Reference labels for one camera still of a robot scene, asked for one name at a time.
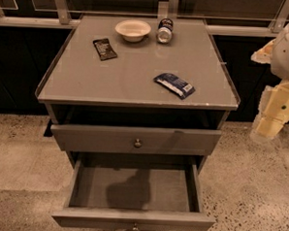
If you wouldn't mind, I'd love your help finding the open grey middle drawer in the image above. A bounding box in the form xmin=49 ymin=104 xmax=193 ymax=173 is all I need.
xmin=51 ymin=152 xmax=214 ymax=231

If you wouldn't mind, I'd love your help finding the metal window frame rail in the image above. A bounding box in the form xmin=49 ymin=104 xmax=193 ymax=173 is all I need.
xmin=0 ymin=0 xmax=289 ymax=38

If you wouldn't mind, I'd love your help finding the closed grey top drawer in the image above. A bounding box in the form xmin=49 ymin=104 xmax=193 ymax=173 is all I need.
xmin=51 ymin=124 xmax=221 ymax=156

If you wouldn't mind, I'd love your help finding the white bowl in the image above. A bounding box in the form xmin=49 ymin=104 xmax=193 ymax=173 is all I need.
xmin=115 ymin=19 xmax=151 ymax=43

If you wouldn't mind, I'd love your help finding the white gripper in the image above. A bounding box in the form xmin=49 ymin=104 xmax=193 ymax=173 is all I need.
xmin=250 ymin=40 xmax=289 ymax=143

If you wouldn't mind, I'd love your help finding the grey drawer cabinet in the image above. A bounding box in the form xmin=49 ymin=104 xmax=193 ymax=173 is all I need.
xmin=27 ymin=11 xmax=245 ymax=231

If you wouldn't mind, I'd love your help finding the brass top drawer knob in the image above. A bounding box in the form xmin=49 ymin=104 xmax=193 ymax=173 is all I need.
xmin=134 ymin=139 xmax=143 ymax=149

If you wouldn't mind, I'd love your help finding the black snack packet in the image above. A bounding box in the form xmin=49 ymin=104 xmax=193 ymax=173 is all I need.
xmin=93 ymin=39 xmax=117 ymax=61

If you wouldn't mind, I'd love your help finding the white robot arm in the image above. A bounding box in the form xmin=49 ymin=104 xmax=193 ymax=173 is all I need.
xmin=250 ymin=23 xmax=289 ymax=143

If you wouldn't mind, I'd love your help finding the blue rxbar blueberry wrapper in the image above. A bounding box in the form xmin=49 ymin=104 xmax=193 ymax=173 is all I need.
xmin=153 ymin=73 xmax=195 ymax=100

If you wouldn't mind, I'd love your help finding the tipped soda can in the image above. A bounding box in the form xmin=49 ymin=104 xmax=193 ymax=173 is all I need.
xmin=156 ymin=18 xmax=174 ymax=44

